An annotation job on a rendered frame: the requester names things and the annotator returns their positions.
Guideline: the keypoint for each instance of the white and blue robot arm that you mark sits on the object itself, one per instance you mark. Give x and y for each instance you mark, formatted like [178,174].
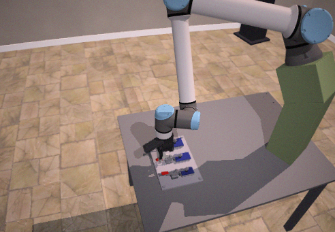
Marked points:
[311,26]

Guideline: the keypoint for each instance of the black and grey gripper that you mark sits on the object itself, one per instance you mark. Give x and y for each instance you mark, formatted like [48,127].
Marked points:
[162,149]

